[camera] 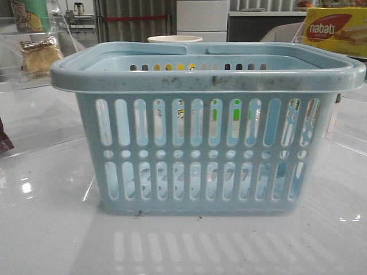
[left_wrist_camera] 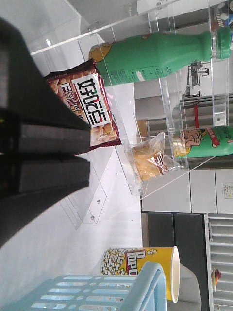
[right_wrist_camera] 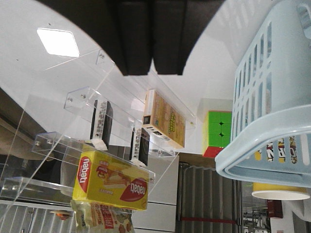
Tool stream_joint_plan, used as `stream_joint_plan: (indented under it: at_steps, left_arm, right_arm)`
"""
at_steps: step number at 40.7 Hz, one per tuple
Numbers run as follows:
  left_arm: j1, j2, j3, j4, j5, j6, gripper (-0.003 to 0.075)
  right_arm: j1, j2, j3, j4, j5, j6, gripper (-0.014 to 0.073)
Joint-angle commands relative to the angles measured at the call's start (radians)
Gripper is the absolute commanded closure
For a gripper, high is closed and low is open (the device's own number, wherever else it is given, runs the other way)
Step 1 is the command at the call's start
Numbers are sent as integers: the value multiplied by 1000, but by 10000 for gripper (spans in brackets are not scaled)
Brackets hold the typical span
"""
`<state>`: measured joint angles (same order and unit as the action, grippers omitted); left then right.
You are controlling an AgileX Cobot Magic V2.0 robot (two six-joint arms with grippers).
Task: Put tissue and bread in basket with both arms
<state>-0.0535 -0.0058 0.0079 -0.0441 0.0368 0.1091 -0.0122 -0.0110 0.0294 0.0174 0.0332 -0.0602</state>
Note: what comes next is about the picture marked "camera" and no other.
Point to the packaged bread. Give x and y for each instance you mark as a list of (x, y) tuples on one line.
[(39, 56)]

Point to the white paper cup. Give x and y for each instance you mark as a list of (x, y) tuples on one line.
[(174, 39)]

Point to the light blue plastic basket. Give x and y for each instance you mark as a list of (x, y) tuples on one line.
[(204, 127)]

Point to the yellow nabati wafer box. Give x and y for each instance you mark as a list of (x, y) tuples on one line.
[(340, 30)]

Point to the dark red snack packet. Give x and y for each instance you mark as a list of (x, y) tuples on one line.
[(6, 144)]

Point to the green cartoon printed cup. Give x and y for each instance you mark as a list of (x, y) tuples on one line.
[(30, 16)]

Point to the white drawer cabinet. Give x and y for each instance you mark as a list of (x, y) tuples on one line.
[(205, 19)]

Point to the clear acrylic shelf left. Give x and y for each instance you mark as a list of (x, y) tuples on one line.
[(12, 76)]

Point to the clear acrylic shelf right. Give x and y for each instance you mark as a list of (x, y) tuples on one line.
[(347, 127)]

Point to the clear acrylic shelf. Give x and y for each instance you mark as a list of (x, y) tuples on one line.
[(12, 76), (347, 127)]

